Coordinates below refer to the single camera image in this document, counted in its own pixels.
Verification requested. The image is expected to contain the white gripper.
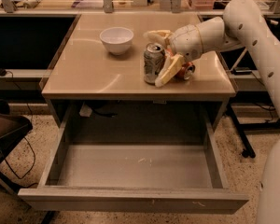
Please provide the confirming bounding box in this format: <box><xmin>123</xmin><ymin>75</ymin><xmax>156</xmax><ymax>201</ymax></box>
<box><xmin>144</xmin><ymin>25</ymin><xmax>203</xmax><ymax>87</ymax></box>

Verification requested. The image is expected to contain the silver green 7up can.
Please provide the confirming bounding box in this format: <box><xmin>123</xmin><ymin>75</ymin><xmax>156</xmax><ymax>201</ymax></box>
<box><xmin>144</xmin><ymin>43</ymin><xmax>165</xmax><ymax>84</ymax></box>

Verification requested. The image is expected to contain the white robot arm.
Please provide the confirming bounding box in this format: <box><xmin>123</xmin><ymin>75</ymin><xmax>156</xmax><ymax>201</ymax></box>
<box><xmin>145</xmin><ymin>0</ymin><xmax>280</xmax><ymax>224</ymax></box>

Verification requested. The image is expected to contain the crushed orange soda can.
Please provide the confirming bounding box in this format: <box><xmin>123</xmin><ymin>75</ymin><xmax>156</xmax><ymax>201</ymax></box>
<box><xmin>167</xmin><ymin>49</ymin><xmax>195</xmax><ymax>80</ymax></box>

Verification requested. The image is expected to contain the open grey top drawer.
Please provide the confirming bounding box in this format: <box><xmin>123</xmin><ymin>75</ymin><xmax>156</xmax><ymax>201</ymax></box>
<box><xmin>19</xmin><ymin>104</ymin><xmax>248</xmax><ymax>214</ymax></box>

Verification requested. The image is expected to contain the white bowl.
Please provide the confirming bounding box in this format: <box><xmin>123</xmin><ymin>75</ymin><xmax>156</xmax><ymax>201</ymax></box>
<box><xmin>100</xmin><ymin>27</ymin><xmax>133</xmax><ymax>55</ymax></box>

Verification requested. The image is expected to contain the white rod with black base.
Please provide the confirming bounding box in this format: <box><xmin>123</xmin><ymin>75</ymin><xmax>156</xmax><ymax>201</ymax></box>
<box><xmin>230</xmin><ymin>47</ymin><xmax>253</xmax><ymax>76</ymax></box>

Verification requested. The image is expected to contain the beige cabinet table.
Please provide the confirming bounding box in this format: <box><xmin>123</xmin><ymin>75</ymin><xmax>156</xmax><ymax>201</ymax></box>
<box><xmin>42</xmin><ymin>11</ymin><xmax>235</xmax><ymax>103</ymax></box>

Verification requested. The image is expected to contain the dark chair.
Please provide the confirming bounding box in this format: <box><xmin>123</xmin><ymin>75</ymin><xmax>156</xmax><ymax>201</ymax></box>
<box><xmin>0</xmin><ymin>100</ymin><xmax>33</xmax><ymax>194</ymax></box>

